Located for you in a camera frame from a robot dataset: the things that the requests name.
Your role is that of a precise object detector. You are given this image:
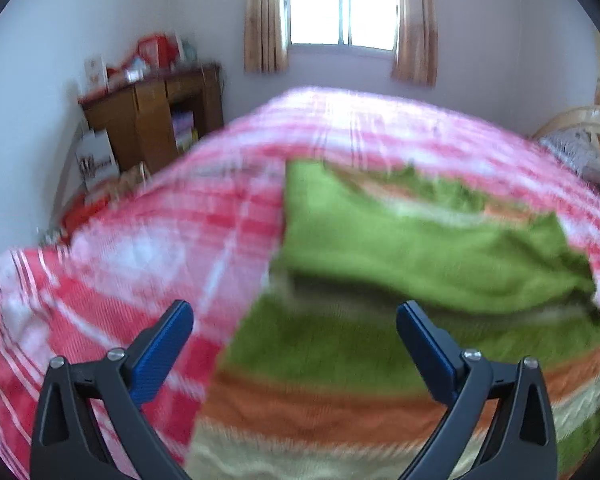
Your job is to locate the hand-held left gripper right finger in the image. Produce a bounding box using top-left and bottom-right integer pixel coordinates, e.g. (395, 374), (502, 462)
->
(396, 301), (559, 480)

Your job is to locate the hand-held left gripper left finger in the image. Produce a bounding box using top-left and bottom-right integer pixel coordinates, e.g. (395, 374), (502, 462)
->
(30, 300), (196, 480)

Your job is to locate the green striped knit sweater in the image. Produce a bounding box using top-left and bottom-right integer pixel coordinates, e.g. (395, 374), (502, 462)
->
(185, 159), (600, 480)

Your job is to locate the red plaid blanket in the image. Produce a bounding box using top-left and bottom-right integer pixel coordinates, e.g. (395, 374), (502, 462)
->
(0, 86), (600, 480)

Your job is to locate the grey patterned pillow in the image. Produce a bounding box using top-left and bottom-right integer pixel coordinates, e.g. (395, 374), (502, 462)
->
(540, 129), (600, 196)

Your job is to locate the white paper bag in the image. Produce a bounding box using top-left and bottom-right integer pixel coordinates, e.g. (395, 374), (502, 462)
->
(75, 130), (118, 191)

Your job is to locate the brown wooden desk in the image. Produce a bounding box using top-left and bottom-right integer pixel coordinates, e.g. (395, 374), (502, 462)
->
(77, 62), (224, 176)

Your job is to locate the white greeting card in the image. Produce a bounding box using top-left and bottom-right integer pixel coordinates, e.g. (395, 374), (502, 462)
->
(84, 56), (107, 92)

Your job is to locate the red gift box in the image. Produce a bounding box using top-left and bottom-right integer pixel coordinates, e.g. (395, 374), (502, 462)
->
(137, 34), (178, 68)

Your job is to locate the window with metal frame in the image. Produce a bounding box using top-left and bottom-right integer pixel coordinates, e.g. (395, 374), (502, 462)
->
(281, 0), (400, 52)

